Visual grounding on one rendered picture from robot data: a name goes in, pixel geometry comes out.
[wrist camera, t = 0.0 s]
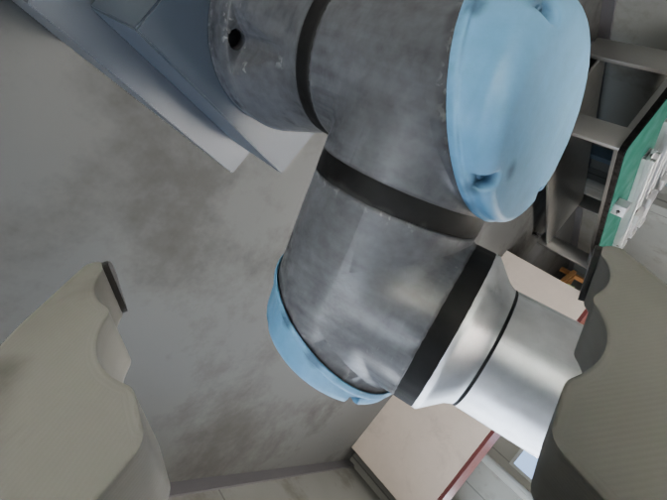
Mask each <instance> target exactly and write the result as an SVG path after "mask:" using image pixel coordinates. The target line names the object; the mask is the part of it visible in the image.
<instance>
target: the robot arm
mask: <svg viewBox="0 0 667 500"><path fill-rule="evenodd" d="M207 31H208V44H209V51H210V56H211V60H212V63H213V67H214V70H215V72H216V75H217V77H218V80H219V82H220V84H221V86H222V88H223V89H224V91H225V92H226V94H227V95H228V97H229V98H230V99H231V101H232V102H233V103H234V104H235V105H236V106H237V107H238V108H239V109H240V110H241V111H243V112H244V113H245V114H247V115H248V116H250V117H251V118H253V119H255V120H257V121H258V122H260V123H262V124H264V125H265V126H268V127H270V128H273V129H276V130H280V131H285V132H310V133H326V134H328V137H327V139H326V142H325V144H324V147H323V150H322V153H321V156H320V158H319V161H318V164H317V166H316V169H315V172H314V174H313V177H312V180H311V183H310V185H309V188H308V191H307V193H306V196H305V199H304V201H303V204H302V207H301V209H300V212H299V215H298V218H297V220H296V223H295V226H294V228H293V231H292V234H291V236H290V239H289V242H288V244H287V247H286V250H285V253H284V254H283V255H282V256H281V257H280V259H279V261H278V263H277V266H276V269H275V273H274V285H273V288H272V291H271V294H270V298H269V301H268V305H267V320H268V328H269V333H270V336H271V338H272V341H273V343H274V345H275V347H276V348H277V350H278V352H279V353H280V355H281V356H282V358H283V359H284V361H285V362H286V363H287V364H288V365H289V367H290V368H291V369H292V370H293V371H294V372H295V373H296V374H297V375H298V376H299V377H301V378H302V379H303V380H304V381H305V382H307V383H308V384H309V385H311V386H312V387H314V388H315V389H317V390H318V391H320V392H322V393H324V394H326V395H327V396H330V397H332V398H334V399H337V400H340V401H343V402H344V401H346V400H347V399H348V398H349V397H350V398H351V399H352V401H353V402H354V403H355V404H357V405H367V404H373V403H376V402H379V401H381V400H383V399H384V398H386V397H388V396H390V395H391V394H393V395H394V396H395V397H397V398H398V399H400V400H401V401H403V402H404V403H406V404H408V405H409V406H411V407H412V408H414V409H419V408H424V407H428V406H433V405H438V404H442V403H447V404H452V405H454V406H455V407H457V408H458V409H460V410H461V411H463V412H465V413H466V414H468V415H469V416H471V417H473V418H474V419H476V420H477V421H479V422H480V423H482V424H484V425H485V426H487V427H488V428H490V429H492V430H493V431H495V432H496V433H498V434H499V435H501V436H503V437H504V438H506V439H508V440H510V441H511V442H513V443H514V444H516V445H517V446H519V447H521V448H522V449H524V450H525V451H527V452H528V453H530V454H532V455H533V456H535V457H536V458H538V460H537V464H536V467H535V471H534V474H533V478H532V481H531V493H532V497H533V500H667V285H666V284H665V283H664V282H662V281H661V280H660V279H659V278H657V277H656V276H655V275H654V274H652V273H651V272H650V271H649V270H647V269H646V268H645V267H644V266H642V265H641V264H640V263H639V262H637V261H636V260H635V259H634V258H632V257H631V256H630V255H629V254H628V253H626V252H625V251H624V250H622V249H620V248H618V247H615V246H604V247H601V246H598V245H596V246H595V248H594V251H593V254H592V257H591V260H590V263H589V267H588V270H587V272H586V275H585V278H584V282H583V285H582V288H581V291H580V294H579V297H578V300H579V301H583V302H584V305H585V308H586V309H587V311H588V316H587V318H586V321H585V324H581V323H579V322H577V321H575V320H573V319H571V318H570V317H568V316H566V315H564V314H562V313H560V312H557V311H555V310H553V309H551V308H549V307H547V306H545V305H543V304H541V303H539V302H537V301H535V300H534V299H532V298H530V297H528V296H526V295H524V294H522V293H520V292H518V291H516V290H515V289H514V288H513V287H512V285H511V284H510V281H509V279H508V276H507V273H506V270H505V267H504V265H503V262H502V259H501V257H500V256H498V255H497V254H495V253H493V252H491V251H489V250H487V249H485V248H483V247H481V246H479V245H477V244H475V243H474V241H475V239H476V237H477V235H478V233H479V232H480V230H481V228H482V227H483V225H484V224H485V222H486V221H487V222H495V221H496V222H506V221H510V220H512V219H514V218H516V217H518V216H519V215H521V214H522V213H523V212H524V211H525V210H526V209H527V208H528V207H529V206H530V205H531V204H532V203H533V202H534V201H535V199H536V195H537V193H538V191H540V190H542V189H543V188H544V187H545V185H546V184H547V182H548V180H549V179H550V178H551V176H552V175H553V173H554V171H555V169H556V167H557V165H558V163H559V161H560V159H561V157H562V155H563V153H564V151H565V149H566V146H567V144H568V141H569V139H570V137H571V134H572V131H573V129H574V126H575V123H576V120H577V117H578V114H579V111H580V107H581V104H582V100H583V96H584V92H585V88H586V83H587V78H588V72H589V65H590V54H591V37H590V28H589V23H588V19H587V16H586V13H585V11H584V9H583V7H582V5H581V4H580V2H579V1H578V0H210V3H209V10H208V22H207ZM125 312H128V309H127V307H126V303H125V300H124V297H123V293H122V290H121V287H120V284H119V280H118V277H117V274H116V272H115V269H114V267H113V264H112V262H110V261H105V262H102V263H99V262H93V263H89V264H87V265H85V266H84V267H82V268H81V269H80V270H79V271H78V272H77V273H76V274H75V275H73V276H72V277H71V278H70V279H69V280H68V281H67V282H66V283H65V284H64V285H62V286H61V287H60V288H59V289H58V290H57V291H56V292H55V293H54V294H53V295H52V296H50V297H49V298H48V299H47V300H46V301H45V302H44V303H43V304H42V305H41V306H39V307H38V308H37V309H36V310H35V311H34V312H33V313H32V314H31V315H30V316H28V317H27V318H26V319H25V320H24V321H23V322H22V323H21V324H20V325H19V326H18V327H17V328H16V329H15V330H14V331H13V332H12V333H11V334H10V335H9V336H8V337H7V339H6V340H5V341H4V342H3V343H2V344H1V345H0V500H168V498H169V495H170V489H171V486H170V481H169V477H168V473H167V470H166V466H165V463H164V459H163V456H162V453H161V449H160V446H159V444H158V441H157V439H156V437H155V435H154V433H153V431H152V429H151V427H150V425H149V423H148V421H147V418H146V416H145V414H144V412H143V410H142V408H141V406H140V404H139V402H138V400H137V398H136V395H135V393H134V391H133V389H132V388H131V387H130V386H128V385H126V384H124V383H123V382H124V379H125V376H126V373H127V371H128V369H129V367H130V365H131V358H130V356H129V354H128V351H127V349H126V347H125V345H124V343H123V340H122V338H121V336H120V334H119V332H118V329H117V326H118V323H119V321H120V319H121V318H122V313H125Z"/></svg>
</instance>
